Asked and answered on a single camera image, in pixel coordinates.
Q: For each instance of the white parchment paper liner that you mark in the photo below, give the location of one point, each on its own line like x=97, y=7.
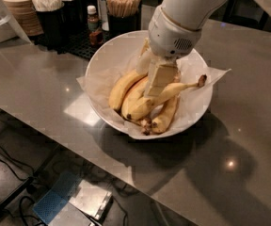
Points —
x=192, y=110

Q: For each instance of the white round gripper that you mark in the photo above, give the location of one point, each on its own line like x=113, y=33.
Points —
x=168, y=38

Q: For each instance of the yellow banana long stem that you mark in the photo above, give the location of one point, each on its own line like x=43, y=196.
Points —
x=145, y=105

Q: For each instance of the silver metal box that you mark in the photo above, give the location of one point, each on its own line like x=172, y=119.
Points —
x=91, y=199

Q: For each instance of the black cup of wooden stirrers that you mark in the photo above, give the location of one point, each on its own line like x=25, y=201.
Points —
x=123, y=16

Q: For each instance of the black cup of white packets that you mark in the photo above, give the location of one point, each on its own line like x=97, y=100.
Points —
x=50, y=14

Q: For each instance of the white bowl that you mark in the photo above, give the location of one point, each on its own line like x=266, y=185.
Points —
x=116, y=51

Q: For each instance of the middle yellow banana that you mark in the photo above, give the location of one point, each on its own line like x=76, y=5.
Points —
x=134, y=93

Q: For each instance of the bottom yellow banana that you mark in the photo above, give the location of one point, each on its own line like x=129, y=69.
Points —
x=161, y=122

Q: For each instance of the black mesh tray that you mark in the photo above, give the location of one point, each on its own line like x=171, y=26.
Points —
x=77, y=45

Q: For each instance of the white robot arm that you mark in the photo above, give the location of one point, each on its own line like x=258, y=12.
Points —
x=192, y=14

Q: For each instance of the small sauce bottle white cap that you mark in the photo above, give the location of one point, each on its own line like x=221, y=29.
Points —
x=96, y=37

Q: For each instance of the black cup rear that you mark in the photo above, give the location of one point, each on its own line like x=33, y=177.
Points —
x=73, y=12

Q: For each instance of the blue perforated box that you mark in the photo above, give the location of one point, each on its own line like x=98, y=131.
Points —
x=57, y=197

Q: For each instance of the left yellow banana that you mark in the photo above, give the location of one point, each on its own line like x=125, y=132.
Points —
x=121, y=87

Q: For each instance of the stack of brown paper cups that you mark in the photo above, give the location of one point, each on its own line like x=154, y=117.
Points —
x=25, y=15

